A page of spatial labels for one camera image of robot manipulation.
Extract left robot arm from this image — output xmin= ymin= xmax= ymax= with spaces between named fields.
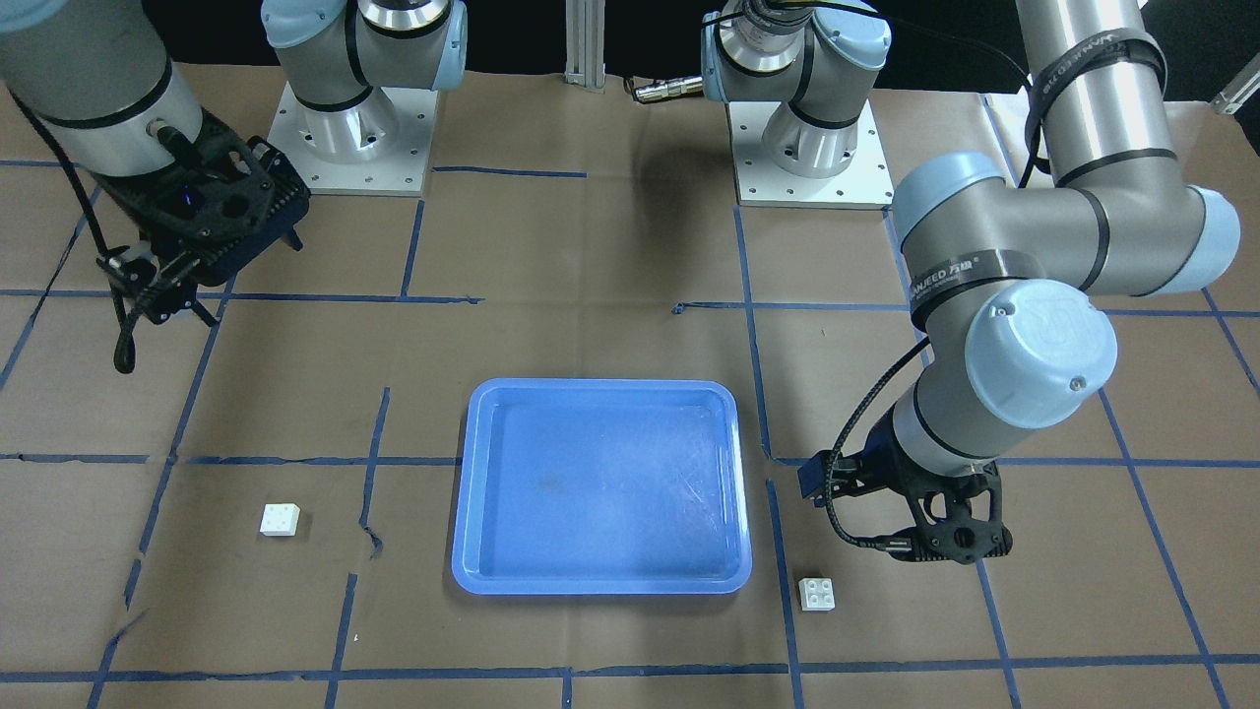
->
xmin=799 ymin=1 xmax=1240 ymax=564

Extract brown paper table cover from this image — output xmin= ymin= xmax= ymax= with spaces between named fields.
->
xmin=1 ymin=76 xmax=1259 ymax=708

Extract blue plastic tray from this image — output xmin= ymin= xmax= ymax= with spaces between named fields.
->
xmin=451 ymin=378 xmax=753 ymax=596

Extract aluminium frame post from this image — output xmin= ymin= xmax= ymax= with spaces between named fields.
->
xmin=563 ymin=0 xmax=606 ymax=94

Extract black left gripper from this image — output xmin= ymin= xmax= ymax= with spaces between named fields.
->
xmin=798 ymin=448 xmax=1013 ymax=564

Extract white block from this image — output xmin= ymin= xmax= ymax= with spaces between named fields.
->
xmin=258 ymin=502 xmax=301 ymax=538
xmin=798 ymin=576 xmax=837 ymax=613

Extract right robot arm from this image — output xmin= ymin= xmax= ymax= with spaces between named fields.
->
xmin=3 ymin=1 xmax=467 ymax=329

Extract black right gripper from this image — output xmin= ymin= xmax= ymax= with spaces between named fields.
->
xmin=97 ymin=113 xmax=311 ymax=324

